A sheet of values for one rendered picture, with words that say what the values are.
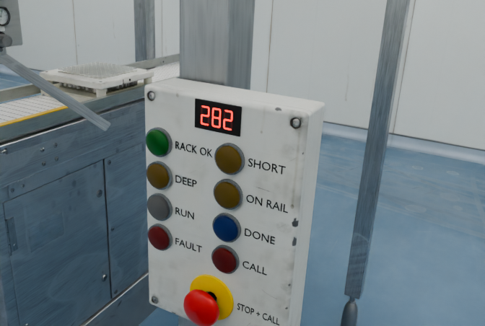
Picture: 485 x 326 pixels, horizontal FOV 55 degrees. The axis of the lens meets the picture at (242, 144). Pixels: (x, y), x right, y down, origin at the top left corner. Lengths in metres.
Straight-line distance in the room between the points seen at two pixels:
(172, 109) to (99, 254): 1.19
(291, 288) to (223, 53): 0.24
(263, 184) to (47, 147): 0.90
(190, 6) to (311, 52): 3.71
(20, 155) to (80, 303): 0.60
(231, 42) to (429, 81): 3.58
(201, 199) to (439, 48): 3.60
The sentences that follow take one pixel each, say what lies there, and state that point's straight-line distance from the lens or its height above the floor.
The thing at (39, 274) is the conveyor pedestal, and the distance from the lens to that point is 1.45.
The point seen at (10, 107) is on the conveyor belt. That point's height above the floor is 0.91.
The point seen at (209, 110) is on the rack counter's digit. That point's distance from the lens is 0.43.
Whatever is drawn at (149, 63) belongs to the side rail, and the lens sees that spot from 1.95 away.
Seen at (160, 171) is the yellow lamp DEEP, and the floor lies 1.10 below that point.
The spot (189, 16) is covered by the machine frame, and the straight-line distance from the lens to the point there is 0.50.
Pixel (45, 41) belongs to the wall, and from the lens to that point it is 6.05.
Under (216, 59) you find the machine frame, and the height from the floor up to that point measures 1.21.
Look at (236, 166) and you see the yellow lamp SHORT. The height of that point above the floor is 1.13.
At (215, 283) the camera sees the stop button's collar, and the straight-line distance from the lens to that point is 0.50.
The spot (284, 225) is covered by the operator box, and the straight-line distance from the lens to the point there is 0.44.
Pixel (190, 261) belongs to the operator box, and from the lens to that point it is 0.51.
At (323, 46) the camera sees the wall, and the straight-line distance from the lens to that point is 4.16.
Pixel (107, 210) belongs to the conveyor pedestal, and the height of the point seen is 0.56.
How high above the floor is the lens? 1.29
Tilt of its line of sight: 20 degrees down
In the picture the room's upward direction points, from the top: 3 degrees clockwise
